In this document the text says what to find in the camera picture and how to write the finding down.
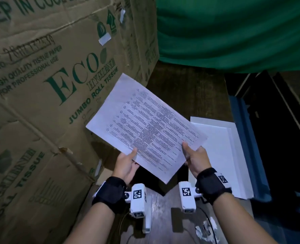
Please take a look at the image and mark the person's right hand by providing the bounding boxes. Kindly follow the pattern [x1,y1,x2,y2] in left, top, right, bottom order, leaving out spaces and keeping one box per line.
[182,142,213,179]

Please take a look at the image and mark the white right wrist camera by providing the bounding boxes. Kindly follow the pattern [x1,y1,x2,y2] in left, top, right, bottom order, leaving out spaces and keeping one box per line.
[178,181,203,214]

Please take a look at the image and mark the printed white paper sheet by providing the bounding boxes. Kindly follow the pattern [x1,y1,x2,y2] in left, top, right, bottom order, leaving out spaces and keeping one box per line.
[86,73,208,185]

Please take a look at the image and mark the blue folder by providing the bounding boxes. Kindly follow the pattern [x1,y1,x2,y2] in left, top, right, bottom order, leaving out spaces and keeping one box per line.
[228,95,273,202]

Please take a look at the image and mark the dark wooden furniture frame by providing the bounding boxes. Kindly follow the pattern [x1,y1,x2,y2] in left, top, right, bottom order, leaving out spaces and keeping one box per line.
[225,70,300,153]

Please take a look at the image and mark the crumpled white paper scraps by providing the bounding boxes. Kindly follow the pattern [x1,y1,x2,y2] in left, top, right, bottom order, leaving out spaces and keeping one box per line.
[195,218,220,242]

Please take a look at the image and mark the black cable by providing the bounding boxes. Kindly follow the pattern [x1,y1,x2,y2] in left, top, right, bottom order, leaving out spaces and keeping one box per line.
[197,206,218,244]

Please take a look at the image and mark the black left wrist strap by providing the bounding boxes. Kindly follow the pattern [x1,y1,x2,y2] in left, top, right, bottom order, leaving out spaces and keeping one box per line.
[92,176,127,214]

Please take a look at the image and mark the green cloth curtain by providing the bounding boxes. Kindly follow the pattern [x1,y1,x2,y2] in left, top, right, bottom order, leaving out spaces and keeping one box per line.
[155,0,300,74]

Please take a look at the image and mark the black right wrist strap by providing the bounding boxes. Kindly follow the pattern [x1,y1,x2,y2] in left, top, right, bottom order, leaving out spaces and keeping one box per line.
[195,167,233,206]

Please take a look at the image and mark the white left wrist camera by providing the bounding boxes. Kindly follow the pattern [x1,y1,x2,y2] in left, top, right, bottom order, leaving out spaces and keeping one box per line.
[124,183,152,234]

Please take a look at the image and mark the person's left hand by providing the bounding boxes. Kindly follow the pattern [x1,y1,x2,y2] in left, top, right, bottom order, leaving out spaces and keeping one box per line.
[111,148,140,185]

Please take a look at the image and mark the person's right forearm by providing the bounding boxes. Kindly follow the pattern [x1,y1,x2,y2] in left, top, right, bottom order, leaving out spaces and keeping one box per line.
[212,191,279,244]

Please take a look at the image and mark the large printed cardboard box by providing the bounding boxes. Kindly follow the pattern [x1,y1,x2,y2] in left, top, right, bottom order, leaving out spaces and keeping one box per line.
[0,0,151,181]

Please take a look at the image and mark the creased printed cardboard box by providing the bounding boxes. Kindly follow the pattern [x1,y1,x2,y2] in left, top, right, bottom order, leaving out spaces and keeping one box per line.
[0,90,96,244]

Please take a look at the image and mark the white tape piece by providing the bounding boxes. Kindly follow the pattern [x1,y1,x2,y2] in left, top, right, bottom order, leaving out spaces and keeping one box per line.
[98,33,112,46]

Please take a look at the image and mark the person's left forearm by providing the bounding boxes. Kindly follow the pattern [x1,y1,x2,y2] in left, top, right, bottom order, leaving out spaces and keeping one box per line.
[63,198,116,244]

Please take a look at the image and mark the black wrist strap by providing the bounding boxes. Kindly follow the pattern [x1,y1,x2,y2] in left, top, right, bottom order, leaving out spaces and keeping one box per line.
[92,176,127,214]
[195,167,233,206]

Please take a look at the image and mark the stack of blank white paper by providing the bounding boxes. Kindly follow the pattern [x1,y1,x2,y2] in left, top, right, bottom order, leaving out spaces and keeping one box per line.
[188,116,254,200]

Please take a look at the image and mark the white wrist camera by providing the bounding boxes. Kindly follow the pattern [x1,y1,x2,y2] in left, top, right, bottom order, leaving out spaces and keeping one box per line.
[178,181,203,214]
[124,183,152,234]

